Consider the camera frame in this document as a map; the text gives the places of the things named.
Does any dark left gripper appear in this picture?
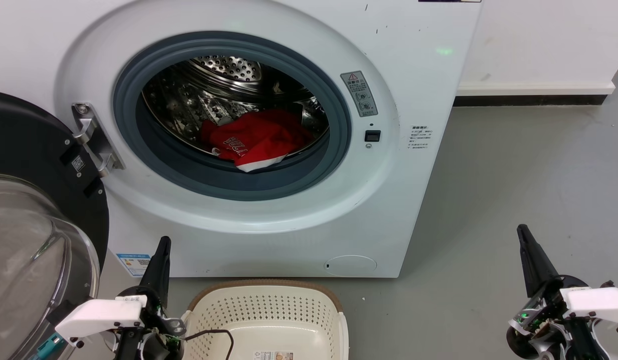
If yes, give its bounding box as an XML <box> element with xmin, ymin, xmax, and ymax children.
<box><xmin>114</xmin><ymin>236</ymin><xmax>186</xmax><ymax>360</ymax></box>

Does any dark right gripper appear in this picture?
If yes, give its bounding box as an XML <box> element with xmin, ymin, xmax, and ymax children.
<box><xmin>506</xmin><ymin>224</ymin><xmax>609</xmax><ymax>360</ymax></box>

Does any red basketball jersey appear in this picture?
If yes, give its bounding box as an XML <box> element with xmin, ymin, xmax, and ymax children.
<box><xmin>200</xmin><ymin>109</ymin><xmax>315</xmax><ymax>173</ymax></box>

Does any cream perforated laundry basket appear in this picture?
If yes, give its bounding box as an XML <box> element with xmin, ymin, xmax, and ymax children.
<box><xmin>181</xmin><ymin>279</ymin><xmax>349</xmax><ymax>360</ymax></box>

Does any stainless steel washing machine drum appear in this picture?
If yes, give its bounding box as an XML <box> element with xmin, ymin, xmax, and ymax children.
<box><xmin>141</xmin><ymin>55</ymin><xmax>330</xmax><ymax>161</ymax></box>

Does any washing machine glass door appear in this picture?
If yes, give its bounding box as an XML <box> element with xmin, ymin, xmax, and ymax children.
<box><xmin>0</xmin><ymin>90</ymin><xmax>110</xmax><ymax>360</ymax></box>

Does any blue and white energy label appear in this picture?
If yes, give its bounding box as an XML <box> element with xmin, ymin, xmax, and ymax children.
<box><xmin>116</xmin><ymin>253</ymin><xmax>152</xmax><ymax>278</ymax></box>

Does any grey rubber door gasket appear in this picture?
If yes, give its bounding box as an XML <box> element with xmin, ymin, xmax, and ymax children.
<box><xmin>113</xmin><ymin>31</ymin><xmax>352</xmax><ymax>202</ymax></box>

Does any silver metal door hinge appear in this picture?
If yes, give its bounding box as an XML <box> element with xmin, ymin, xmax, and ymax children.
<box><xmin>71</xmin><ymin>102</ymin><xmax>125</xmax><ymax>178</ymax></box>

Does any small white text sticker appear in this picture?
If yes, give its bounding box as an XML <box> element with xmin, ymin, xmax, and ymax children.
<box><xmin>410</xmin><ymin>125</ymin><xmax>432</xmax><ymax>151</ymax></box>

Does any round white filter cover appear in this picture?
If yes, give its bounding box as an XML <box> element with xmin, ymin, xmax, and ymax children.
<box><xmin>324</xmin><ymin>255</ymin><xmax>378</xmax><ymax>277</ymax></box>

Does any white front-load washing machine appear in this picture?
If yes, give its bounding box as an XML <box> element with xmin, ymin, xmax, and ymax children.
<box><xmin>0</xmin><ymin>0</ymin><xmax>484</xmax><ymax>279</ymax></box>

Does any grey warning label sticker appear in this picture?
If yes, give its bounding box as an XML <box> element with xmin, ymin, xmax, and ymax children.
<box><xmin>340</xmin><ymin>70</ymin><xmax>378</xmax><ymax>118</ymax></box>

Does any white and black wall baseboard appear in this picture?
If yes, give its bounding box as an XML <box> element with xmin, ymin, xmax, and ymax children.
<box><xmin>454</xmin><ymin>82</ymin><xmax>616</xmax><ymax>107</ymax></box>

